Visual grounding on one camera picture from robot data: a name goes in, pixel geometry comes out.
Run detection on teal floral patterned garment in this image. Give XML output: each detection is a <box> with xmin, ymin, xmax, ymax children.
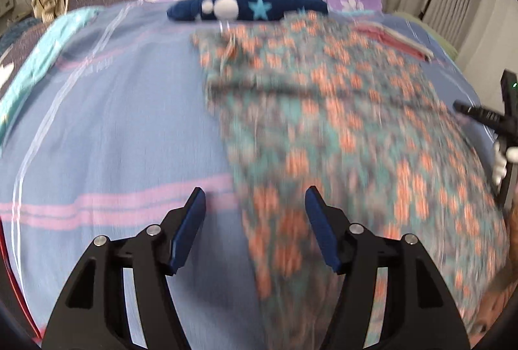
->
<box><xmin>192</xmin><ymin>12</ymin><xmax>508</xmax><ymax>349</ymax></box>

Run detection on white gloved right hand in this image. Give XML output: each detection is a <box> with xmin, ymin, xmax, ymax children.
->
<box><xmin>492</xmin><ymin>141</ymin><xmax>518</xmax><ymax>187</ymax></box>

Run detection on green pillow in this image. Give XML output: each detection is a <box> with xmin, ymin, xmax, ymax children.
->
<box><xmin>392</xmin><ymin>11</ymin><xmax>458</xmax><ymax>61</ymax></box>

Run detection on pink folded cloth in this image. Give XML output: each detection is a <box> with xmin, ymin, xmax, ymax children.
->
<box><xmin>354</xmin><ymin>21</ymin><xmax>434</xmax><ymax>62</ymax></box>

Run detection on beige folded cloth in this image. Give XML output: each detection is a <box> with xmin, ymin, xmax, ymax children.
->
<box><xmin>370</xmin><ymin>22</ymin><xmax>434</xmax><ymax>61</ymax></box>

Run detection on blue plaid bed sheet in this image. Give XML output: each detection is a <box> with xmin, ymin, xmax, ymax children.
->
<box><xmin>0</xmin><ymin>1</ymin><xmax>483</xmax><ymax>350</ymax></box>

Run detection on teal blanket edge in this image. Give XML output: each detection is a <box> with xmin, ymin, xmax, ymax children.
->
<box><xmin>1</xmin><ymin>6</ymin><xmax>102</xmax><ymax>147</ymax></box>

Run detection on navy star fleece garment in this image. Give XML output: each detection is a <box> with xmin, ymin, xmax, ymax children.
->
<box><xmin>167</xmin><ymin>0</ymin><xmax>328</xmax><ymax>22</ymax></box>

